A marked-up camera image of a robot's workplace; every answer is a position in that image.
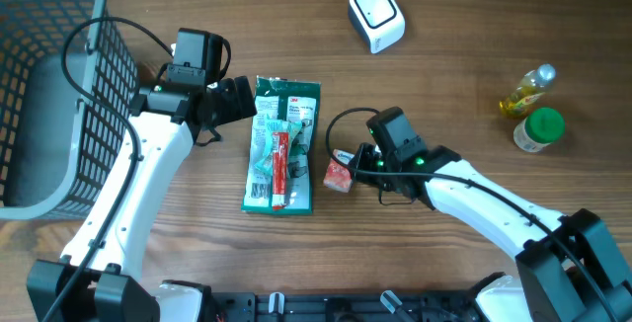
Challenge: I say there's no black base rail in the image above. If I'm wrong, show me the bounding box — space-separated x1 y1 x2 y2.
213 290 487 322

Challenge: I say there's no grey plastic shopping basket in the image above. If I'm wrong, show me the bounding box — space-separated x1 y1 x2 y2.
1 0 137 220

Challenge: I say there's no white barcode scanner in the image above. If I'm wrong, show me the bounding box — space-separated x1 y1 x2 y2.
348 0 406 54

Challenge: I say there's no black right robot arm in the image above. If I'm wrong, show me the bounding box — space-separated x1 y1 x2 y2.
351 107 631 321

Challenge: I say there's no yellow dish soap bottle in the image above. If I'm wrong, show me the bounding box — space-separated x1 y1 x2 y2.
499 64 557 119

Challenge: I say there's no mint green pouch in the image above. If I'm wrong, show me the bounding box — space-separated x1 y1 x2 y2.
255 116 302 177

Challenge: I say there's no black right camera cable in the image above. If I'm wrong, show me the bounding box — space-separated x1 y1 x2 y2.
324 107 621 322

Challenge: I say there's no green lid jar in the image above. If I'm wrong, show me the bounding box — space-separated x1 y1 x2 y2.
513 108 566 153

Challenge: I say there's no orange tissue pack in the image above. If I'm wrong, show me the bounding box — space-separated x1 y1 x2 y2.
323 149 354 193

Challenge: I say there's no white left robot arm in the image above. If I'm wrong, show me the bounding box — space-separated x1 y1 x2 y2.
27 76 256 321

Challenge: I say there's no green glove package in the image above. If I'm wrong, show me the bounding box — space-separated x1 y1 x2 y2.
241 76 321 215

